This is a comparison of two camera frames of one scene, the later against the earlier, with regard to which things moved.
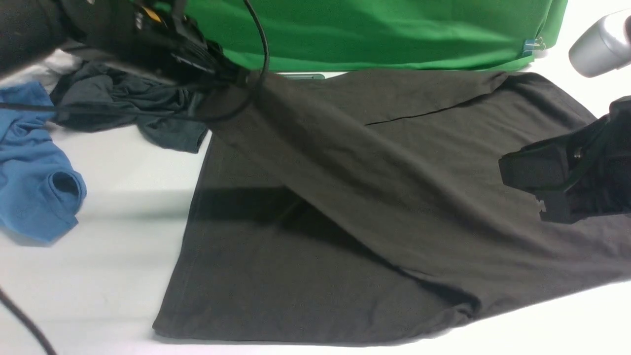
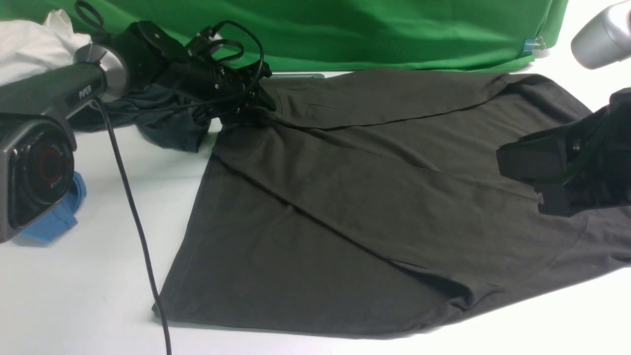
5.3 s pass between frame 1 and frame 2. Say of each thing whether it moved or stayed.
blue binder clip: stayed
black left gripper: moved
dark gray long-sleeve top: stayed
